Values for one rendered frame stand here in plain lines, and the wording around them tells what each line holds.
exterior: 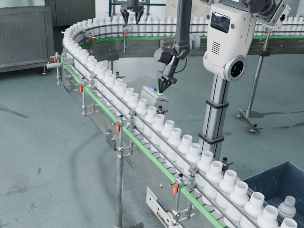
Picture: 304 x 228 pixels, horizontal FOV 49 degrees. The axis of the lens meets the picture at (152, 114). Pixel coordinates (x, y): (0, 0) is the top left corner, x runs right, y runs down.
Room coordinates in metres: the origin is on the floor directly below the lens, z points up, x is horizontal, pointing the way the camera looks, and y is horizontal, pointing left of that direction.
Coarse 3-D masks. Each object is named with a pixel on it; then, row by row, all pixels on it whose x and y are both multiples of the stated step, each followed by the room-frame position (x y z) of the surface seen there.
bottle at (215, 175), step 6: (216, 162) 0.93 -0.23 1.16; (210, 168) 0.91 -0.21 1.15; (216, 168) 0.90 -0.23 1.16; (210, 174) 0.90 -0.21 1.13; (216, 174) 0.89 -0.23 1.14; (222, 174) 0.91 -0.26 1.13; (210, 180) 0.89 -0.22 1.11; (216, 180) 0.88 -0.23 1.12; (204, 186) 0.91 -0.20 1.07; (210, 186) 0.89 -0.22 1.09; (204, 192) 0.90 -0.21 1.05; (210, 192) 0.89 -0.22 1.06; (216, 192) 0.89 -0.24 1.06; (204, 198) 0.90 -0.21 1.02; (210, 198) 0.88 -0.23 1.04; (210, 204) 0.88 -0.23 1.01
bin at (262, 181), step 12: (276, 168) 1.22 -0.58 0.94; (288, 168) 1.25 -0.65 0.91; (300, 168) 1.21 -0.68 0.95; (240, 180) 1.10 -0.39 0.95; (252, 180) 1.13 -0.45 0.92; (264, 180) 1.18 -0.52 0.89; (276, 180) 1.23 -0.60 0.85; (288, 180) 1.24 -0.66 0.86; (300, 180) 1.19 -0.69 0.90; (252, 192) 1.03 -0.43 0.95; (264, 192) 1.20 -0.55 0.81; (276, 192) 1.25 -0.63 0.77; (288, 192) 1.22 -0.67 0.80; (300, 192) 1.18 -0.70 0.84; (264, 204) 0.98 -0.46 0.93; (276, 204) 1.20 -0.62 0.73; (300, 204) 1.16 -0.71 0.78; (300, 216) 1.14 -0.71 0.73
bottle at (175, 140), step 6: (174, 132) 1.10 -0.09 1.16; (180, 132) 1.10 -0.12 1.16; (168, 138) 1.11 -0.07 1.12; (174, 138) 1.09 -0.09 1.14; (180, 138) 1.10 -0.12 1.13; (174, 144) 1.08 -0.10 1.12; (168, 150) 1.09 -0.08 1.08; (168, 156) 1.09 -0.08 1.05; (174, 156) 1.08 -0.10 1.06; (168, 162) 1.09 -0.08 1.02; (174, 162) 1.08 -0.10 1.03
